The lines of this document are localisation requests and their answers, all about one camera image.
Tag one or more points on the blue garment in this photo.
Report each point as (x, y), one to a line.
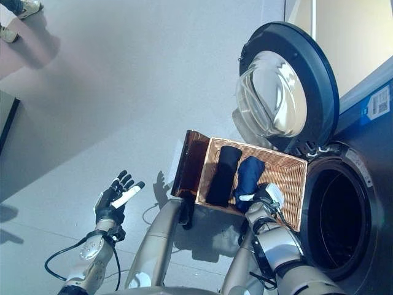
(250, 175)

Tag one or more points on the white counter cabinet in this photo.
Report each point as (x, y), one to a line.
(353, 37)

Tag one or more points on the round washing machine door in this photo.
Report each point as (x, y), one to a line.
(319, 77)

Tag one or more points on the long black garment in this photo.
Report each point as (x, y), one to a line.
(225, 175)

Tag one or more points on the black flat panel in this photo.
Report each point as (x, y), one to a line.
(7, 126)

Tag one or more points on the blue white sticker label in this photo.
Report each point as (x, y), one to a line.
(376, 104)

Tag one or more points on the white sneaker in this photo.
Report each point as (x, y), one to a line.
(30, 7)
(9, 35)

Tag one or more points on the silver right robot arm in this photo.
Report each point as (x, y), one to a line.
(282, 249)

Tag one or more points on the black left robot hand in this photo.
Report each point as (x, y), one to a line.
(109, 209)

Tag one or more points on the grey robot torso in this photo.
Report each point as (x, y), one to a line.
(172, 291)

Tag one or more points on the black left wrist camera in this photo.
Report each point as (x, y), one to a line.
(116, 233)

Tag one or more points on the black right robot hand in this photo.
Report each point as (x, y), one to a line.
(271, 193)

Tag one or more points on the dark brown glossy stool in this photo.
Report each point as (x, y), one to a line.
(190, 166)

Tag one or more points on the silver right robot leg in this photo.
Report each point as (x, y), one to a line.
(239, 270)

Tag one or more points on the blue jeans leg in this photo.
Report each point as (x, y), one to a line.
(9, 3)

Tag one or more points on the light wicker laundry basket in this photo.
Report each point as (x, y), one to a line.
(282, 178)

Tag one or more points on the dark grey washing machine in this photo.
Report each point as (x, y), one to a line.
(380, 172)

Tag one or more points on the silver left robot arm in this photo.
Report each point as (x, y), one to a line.
(95, 258)

